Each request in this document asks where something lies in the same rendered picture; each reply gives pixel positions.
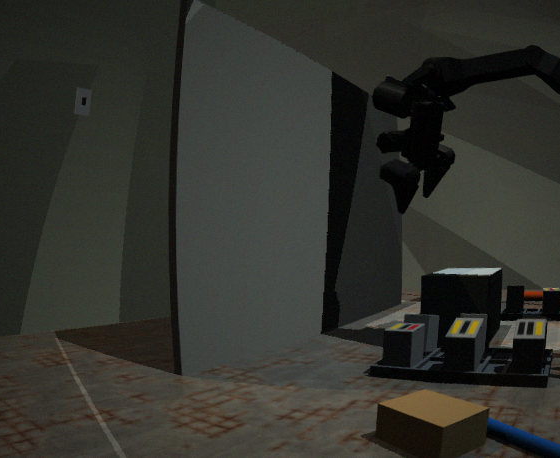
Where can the tan rectangular block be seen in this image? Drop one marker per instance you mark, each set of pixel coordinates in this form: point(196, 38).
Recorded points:
point(427, 424)

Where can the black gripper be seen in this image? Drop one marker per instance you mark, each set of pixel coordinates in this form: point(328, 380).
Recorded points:
point(425, 153)

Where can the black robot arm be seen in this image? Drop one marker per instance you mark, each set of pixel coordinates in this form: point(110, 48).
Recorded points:
point(447, 76)

